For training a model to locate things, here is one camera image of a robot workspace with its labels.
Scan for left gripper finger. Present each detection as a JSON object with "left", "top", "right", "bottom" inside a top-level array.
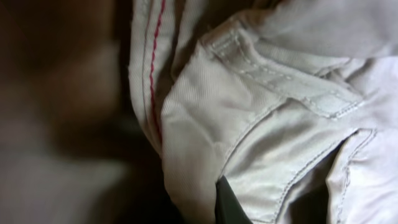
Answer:
[{"left": 215, "top": 176, "right": 252, "bottom": 224}]

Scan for beige shorts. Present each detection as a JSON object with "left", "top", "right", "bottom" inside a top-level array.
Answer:
[{"left": 129, "top": 0, "right": 397, "bottom": 223}]

